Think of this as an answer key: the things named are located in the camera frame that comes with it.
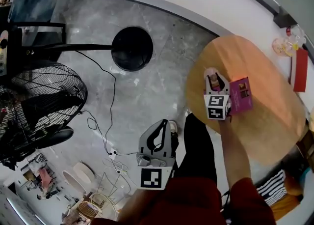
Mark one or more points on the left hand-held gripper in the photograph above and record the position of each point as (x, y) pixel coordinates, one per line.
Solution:
(152, 178)

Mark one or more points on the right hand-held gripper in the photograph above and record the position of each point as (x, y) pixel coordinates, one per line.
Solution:
(216, 107)

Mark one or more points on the person's left forearm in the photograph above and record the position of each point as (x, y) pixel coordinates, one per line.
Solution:
(137, 204)

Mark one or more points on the person's right forearm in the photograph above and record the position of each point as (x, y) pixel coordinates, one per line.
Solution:
(233, 150)

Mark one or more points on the oval wooden table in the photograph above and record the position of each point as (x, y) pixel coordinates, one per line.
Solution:
(265, 120)

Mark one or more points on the person's left white shoe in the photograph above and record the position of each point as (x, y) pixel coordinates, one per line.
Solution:
(173, 127)

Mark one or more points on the purple book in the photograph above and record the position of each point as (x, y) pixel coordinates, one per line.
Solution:
(241, 103)

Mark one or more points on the person's black trousers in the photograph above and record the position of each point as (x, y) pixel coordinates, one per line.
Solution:
(198, 145)

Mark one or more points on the white power strip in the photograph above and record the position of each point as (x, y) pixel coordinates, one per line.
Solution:
(112, 154)

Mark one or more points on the person's red shirt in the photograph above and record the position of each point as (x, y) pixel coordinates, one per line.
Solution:
(191, 202)

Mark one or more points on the white oval tray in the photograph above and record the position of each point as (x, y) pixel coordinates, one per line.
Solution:
(84, 172)
(73, 182)

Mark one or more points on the clear bottle with yellow label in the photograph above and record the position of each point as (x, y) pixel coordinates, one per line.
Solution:
(282, 47)

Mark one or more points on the red book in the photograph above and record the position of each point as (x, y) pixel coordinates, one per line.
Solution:
(300, 71)

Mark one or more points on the black standing fan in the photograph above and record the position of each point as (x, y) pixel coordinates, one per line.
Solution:
(132, 49)

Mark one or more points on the black oval device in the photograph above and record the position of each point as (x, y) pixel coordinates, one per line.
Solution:
(56, 136)

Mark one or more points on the black white striped pillow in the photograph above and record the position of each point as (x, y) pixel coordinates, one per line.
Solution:
(272, 189)

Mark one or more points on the teal cushion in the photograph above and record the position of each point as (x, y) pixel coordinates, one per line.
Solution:
(307, 175)

